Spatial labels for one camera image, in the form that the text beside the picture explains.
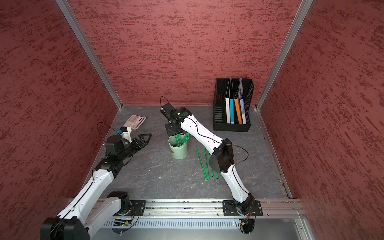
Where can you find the green straw upright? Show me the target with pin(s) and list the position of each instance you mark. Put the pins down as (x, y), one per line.
(178, 140)

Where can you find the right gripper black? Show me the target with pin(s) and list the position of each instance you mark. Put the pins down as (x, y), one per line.
(171, 131)

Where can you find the orange spine folder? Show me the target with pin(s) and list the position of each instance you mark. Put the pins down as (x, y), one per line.
(238, 107)

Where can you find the aluminium corner post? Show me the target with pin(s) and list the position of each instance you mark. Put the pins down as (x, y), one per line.
(76, 28)
(291, 35)

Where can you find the blue spine folder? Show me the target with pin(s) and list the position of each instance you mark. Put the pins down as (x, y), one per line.
(231, 95)

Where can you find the aluminium mounting rail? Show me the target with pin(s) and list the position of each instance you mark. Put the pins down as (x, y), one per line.
(213, 208)

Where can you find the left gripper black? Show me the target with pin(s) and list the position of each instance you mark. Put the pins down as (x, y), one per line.
(139, 146)

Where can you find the left aluminium corner post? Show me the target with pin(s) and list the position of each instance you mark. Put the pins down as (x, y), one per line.
(76, 28)

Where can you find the black mesh file organizer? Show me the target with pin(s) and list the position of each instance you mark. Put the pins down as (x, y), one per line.
(219, 107)

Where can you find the right aluminium corner post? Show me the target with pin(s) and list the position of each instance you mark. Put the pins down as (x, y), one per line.
(291, 35)

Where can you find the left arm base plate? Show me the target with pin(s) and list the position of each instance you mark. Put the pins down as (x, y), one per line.
(139, 207)

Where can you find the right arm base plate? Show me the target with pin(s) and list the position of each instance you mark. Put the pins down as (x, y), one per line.
(234, 209)

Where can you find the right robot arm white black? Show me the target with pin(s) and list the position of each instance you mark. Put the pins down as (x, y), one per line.
(221, 150)

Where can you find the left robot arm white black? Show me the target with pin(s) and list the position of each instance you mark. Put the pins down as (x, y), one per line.
(77, 221)

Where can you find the pale green storage cup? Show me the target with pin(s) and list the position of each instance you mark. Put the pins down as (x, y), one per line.
(178, 153)

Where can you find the light blue folder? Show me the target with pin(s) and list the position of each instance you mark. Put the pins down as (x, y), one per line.
(241, 100)

